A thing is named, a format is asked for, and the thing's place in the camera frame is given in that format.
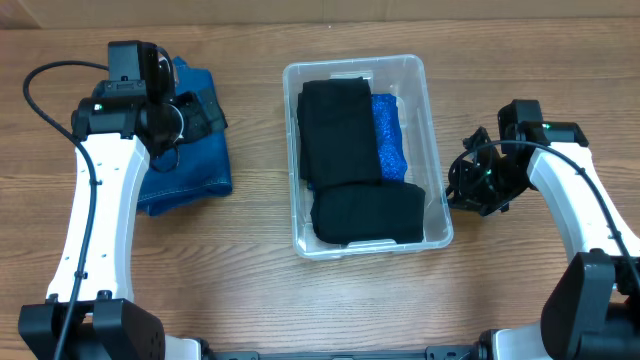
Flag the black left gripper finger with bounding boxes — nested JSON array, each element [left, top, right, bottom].
[[178, 98, 212, 143], [198, 88, 228, 133]]

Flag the blue denim cloth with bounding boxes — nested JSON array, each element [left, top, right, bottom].
[[137, 57, 233, 216]]

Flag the blue sequin garment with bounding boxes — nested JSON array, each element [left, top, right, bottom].
[[371, 94, 408, 182]]

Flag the black cloth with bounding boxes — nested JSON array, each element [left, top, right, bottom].
[[297, 77, 382, 191], [311, 181, 426, 245]]

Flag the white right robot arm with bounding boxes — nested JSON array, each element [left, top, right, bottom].
[[446, 122, 639, 359]]

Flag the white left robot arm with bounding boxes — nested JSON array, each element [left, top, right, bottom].
[[18, 88, 224, 359]]

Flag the clear plastic container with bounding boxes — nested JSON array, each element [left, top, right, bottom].
[[282, 54, 454, 261]]

